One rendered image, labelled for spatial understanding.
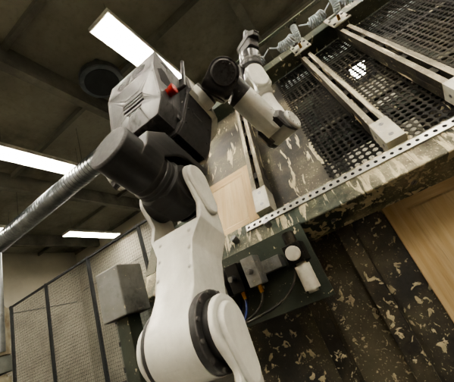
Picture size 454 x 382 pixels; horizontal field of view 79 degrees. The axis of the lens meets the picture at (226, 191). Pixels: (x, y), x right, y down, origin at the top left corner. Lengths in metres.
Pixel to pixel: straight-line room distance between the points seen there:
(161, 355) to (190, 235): 0.23
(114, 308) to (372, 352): 0.92
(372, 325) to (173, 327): 0.84
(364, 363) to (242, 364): 0.77
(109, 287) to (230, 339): 0.70
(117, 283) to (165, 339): 0.60
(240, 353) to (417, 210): 0.85
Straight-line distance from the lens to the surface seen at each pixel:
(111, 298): 1.13
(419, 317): 1.21
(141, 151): 0.62
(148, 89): 0.84
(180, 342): 0.51
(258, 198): 1.09
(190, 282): 0.55
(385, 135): 1.05
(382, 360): 1.24
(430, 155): 0.98
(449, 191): 1.20
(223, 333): 0.50
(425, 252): 1.17
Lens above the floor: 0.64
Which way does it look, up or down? 22 degrees up
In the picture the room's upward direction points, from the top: 22 degrees counter-clockwise
